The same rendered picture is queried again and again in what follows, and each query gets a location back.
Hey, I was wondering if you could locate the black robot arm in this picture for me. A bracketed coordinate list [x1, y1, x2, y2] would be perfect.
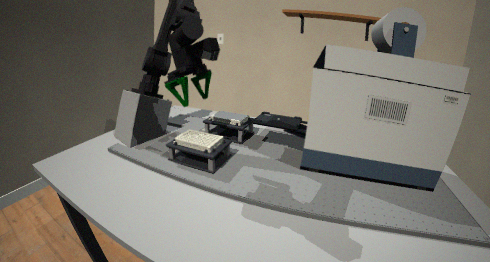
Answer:
[131, 0, 220, 99]

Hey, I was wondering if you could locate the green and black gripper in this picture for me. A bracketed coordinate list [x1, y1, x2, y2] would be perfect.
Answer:
[164, 48, 212, 107]

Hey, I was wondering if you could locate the grey cylinder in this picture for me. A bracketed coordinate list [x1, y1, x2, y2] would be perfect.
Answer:
[371, 7, 427, 53]

